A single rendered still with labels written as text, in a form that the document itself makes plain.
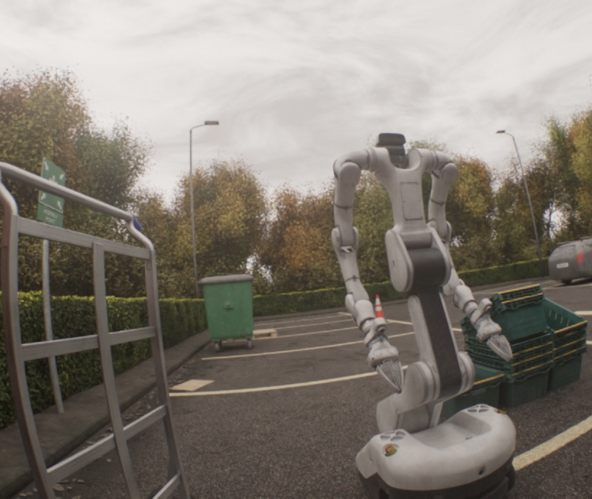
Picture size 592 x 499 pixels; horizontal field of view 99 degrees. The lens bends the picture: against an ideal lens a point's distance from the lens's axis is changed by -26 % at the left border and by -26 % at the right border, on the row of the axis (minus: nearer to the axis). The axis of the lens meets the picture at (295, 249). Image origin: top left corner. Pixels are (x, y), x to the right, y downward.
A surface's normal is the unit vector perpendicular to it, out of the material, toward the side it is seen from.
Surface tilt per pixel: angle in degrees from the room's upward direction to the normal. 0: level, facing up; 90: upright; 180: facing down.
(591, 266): 91
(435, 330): 70
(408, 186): 96
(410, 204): 96
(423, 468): 52
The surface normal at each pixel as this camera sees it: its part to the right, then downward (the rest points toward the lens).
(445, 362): 0.10, -0.48
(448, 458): -0.25, -0.77
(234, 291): 0.16, -0.08
